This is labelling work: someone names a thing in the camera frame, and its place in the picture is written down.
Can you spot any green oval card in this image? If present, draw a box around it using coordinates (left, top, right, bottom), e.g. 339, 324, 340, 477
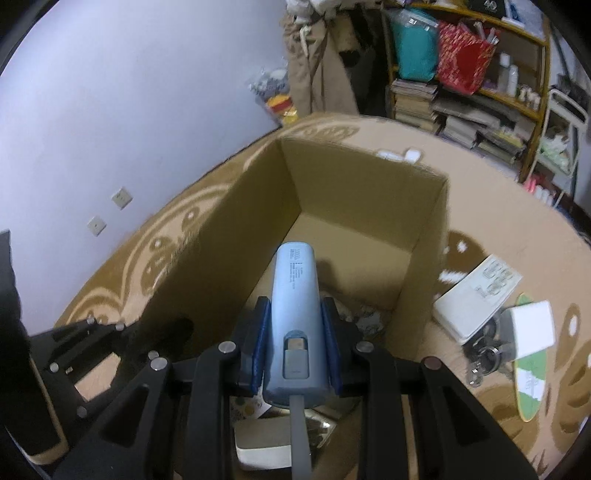
512, 292, 551, 424

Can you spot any flat white grey case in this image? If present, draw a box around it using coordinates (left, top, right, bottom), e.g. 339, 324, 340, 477
433, 254, 523, 345

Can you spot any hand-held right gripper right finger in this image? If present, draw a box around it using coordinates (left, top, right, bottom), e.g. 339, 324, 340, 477
322, 298, 539, 480

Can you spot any key ring bunch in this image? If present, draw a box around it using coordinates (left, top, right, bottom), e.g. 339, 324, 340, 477
465, 316, 516, 387

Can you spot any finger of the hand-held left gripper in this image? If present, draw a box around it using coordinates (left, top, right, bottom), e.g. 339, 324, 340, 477
28, 316, 195, 367
48, 353, 160, 420

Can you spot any large white plug charger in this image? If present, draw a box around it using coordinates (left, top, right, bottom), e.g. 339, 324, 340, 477
501, 300, 556, 359

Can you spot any red patterned bag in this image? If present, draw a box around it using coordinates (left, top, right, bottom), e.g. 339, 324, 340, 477
435, 21, 498, 96

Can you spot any light blue power bank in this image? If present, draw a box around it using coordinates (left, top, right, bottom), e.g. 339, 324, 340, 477
262, 241, 334, 480

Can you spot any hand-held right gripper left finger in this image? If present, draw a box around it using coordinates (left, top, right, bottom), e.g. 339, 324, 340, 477
53, 298, 271, 480

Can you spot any yellow wooden shelf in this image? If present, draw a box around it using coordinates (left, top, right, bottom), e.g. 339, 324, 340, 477
382, 0, 553, 182

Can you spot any white bottle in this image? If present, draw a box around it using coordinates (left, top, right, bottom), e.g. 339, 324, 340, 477
496, 52, 512, 92

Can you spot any clear bag of colourful things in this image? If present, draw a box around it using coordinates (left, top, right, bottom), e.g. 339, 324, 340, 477
246, 67, 302, 128

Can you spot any printed cardboard box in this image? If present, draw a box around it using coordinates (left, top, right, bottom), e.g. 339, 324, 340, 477
32, 136, 451, 480

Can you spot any stack of books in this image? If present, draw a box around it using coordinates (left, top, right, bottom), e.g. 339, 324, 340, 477
392, 78, 528, 163

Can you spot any white metal rack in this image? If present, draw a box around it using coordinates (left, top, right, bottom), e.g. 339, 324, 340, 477
531, 87, 583, 210

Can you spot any beige hanging garment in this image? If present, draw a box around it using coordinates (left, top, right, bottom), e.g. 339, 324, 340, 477
283, 13, 360, 117

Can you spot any teal bag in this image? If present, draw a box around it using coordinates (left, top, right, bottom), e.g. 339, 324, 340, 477
392, 8, 440, 82

